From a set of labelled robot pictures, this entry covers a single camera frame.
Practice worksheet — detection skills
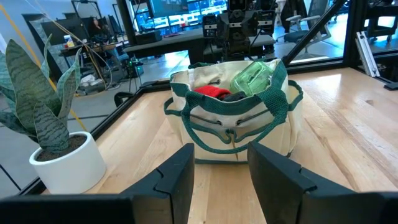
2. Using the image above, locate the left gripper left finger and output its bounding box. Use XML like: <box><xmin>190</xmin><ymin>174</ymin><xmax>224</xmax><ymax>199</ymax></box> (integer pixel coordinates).
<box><xmin>0</xmin><ymin>142</ymin><xmax>195</xmax><ymax>224</ymax></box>

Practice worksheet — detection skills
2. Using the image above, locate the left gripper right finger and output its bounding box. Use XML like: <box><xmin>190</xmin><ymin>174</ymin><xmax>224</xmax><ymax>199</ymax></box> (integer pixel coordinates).
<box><xmin>247</xmin><ymin>141</ymin><xmax>398</xmax><ymax>224</ymax></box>

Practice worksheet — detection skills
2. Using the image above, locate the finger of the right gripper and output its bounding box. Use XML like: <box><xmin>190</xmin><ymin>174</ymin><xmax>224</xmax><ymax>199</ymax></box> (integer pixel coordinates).
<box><xmin>248</xmin><ymin>11</ymin><xmax>261</xmax><ymax>41</ymax></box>
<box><xmin>217</xmin><ymin>12</ymin><xmax>232</xmax><ymax>42</ymax></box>

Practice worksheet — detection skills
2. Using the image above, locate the green plastic spray bottle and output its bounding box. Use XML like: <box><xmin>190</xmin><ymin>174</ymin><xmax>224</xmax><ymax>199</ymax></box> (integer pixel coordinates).
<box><xmin>229</xmin><ymin>61</ymin><xmax>274</xmax><ymax>97</ymax></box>

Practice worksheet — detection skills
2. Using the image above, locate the red and black gardening glove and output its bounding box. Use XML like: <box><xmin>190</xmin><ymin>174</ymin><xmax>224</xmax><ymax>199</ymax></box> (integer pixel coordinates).
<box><xmin>193</xmin><ymin>85</ymin><xmax>248</xmax><ymax>103</ymax></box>

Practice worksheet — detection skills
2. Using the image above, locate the canvas gardening bag green trim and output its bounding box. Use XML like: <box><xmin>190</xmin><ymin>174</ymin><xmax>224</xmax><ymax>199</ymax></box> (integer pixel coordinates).
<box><xmin>164</xmin><ymin>58</ymin><xmax>304</xmax><ymax>165</ymax></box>

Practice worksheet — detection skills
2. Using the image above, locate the desk computer monitor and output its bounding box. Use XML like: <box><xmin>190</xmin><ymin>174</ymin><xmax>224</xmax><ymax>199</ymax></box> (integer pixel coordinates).
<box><xmin>148</xmin><ymin>0</ymin><xmax>231</xmax><ymax>35</ymax></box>

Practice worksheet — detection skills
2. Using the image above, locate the grey desk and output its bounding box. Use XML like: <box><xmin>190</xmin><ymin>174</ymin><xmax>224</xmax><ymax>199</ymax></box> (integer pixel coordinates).
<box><xmin>123</xmin><ymin>27</ymin><xmax>276</xmax><ymax>60</ymax></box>

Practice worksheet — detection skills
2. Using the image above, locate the white office chair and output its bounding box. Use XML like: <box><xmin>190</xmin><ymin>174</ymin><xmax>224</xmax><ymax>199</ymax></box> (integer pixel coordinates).
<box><xmin>284</xmin><ymin>14</ymin><xmax>332</xmax><ymax>44</ymax></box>

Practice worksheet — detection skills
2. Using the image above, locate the snake plant in white pot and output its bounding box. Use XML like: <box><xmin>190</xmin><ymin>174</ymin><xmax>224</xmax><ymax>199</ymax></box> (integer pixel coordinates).
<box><xmin>0</xmin><ymin>33</ymin><xmax>108</xmax><ymax>196</ymax></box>

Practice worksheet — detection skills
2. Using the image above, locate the person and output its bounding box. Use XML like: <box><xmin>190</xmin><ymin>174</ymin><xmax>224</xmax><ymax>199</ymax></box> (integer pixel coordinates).
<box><xmin>88</xmin><ymin>17</ymin><xmax>109</xmax><ymax>43</ymax></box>

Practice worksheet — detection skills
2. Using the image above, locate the silver aluminium extrusion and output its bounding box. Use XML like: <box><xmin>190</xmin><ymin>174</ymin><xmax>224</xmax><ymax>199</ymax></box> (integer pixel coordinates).
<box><xmin>355</xmin><ymin>30</ymin><xmax>381</xmax><ymax>78</ymax></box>

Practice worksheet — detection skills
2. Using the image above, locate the black table frame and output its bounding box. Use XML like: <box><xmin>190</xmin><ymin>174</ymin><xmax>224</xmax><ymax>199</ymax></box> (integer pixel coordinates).
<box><xmin>18</xmin><ymin>0</ymin><xmax>398</xmax><ymax>196</ymax></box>

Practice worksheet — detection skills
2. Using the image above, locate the long yellow cable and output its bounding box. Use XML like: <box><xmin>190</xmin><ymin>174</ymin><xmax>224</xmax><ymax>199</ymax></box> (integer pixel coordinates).
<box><xmin>0</xmin><ymin>2</ymin><xmax>88</xmax><ymax>132</ymax></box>

